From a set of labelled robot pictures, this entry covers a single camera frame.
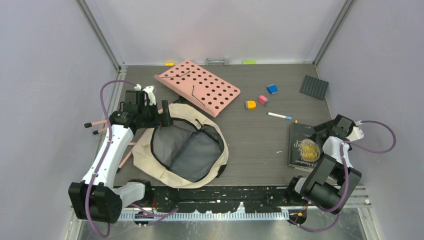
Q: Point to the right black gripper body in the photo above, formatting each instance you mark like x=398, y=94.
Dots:
x=323, y=126

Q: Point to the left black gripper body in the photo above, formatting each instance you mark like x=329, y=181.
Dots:
x=150, y=114

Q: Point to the cream canvas backpack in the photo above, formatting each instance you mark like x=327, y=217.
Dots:
x=186, y=155

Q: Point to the black moon sixpence book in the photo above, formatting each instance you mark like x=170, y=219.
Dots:
x=303, y=153

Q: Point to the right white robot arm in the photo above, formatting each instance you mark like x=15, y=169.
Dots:
x=323, y=150

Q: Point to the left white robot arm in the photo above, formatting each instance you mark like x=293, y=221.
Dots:
x=94, y=197

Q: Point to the dark grey studded plate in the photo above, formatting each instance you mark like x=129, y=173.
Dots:
x=314, y=87

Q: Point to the pink music stand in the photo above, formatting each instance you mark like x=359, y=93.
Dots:
x=195, y=84

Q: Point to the blue capped white marker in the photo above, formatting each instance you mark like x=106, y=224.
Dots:
x=279, y=116

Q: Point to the blue eraser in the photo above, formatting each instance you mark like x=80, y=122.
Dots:
x=272, y=89

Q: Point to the pink eraser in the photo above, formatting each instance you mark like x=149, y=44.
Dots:
x=263, y=100

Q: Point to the yellow eraser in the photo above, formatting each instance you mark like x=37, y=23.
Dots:
x=250, y=104

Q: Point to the green tape piece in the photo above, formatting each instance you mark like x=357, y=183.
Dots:
x=249, y=62

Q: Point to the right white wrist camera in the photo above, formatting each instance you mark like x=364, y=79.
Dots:
x=357, y=133

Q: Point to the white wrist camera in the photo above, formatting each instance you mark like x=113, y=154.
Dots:
x=149, y=94
x=357, y=133

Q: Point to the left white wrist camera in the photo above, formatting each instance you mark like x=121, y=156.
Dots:
x=149, y=94

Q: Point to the metal wall bracket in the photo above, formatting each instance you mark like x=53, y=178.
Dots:
x=225, y=62

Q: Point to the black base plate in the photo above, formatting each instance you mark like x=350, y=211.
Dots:
x=222, y=199

